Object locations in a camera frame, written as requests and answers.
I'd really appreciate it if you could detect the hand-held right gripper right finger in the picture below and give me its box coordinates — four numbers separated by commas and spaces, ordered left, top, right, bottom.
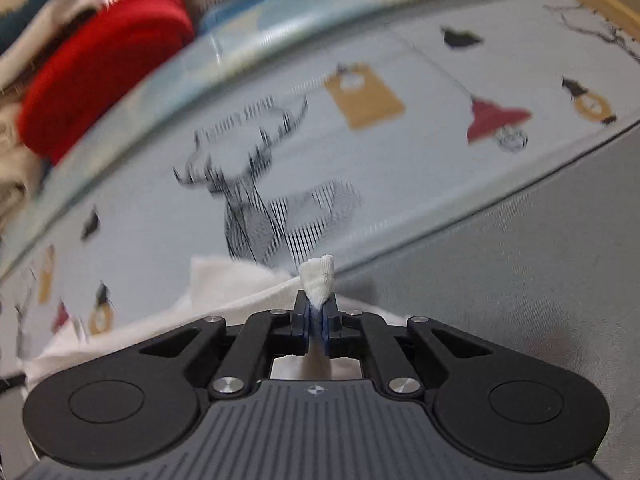
320, 294, 489, 400

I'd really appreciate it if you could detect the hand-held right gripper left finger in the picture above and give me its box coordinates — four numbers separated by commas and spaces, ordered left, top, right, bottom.
140, 290, 311, 400

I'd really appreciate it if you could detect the white small garment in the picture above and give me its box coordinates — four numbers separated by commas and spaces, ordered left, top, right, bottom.
22, 254, 407, 386

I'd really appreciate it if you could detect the deer print bedsheet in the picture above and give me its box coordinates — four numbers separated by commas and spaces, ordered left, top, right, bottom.
0, 7, 640, 366

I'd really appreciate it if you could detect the red quilt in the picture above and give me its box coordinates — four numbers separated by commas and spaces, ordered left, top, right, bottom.
17, 0, 196, 167

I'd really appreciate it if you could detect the cream folded blanket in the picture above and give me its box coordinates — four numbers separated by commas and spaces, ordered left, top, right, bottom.
0, 95, 53, 243

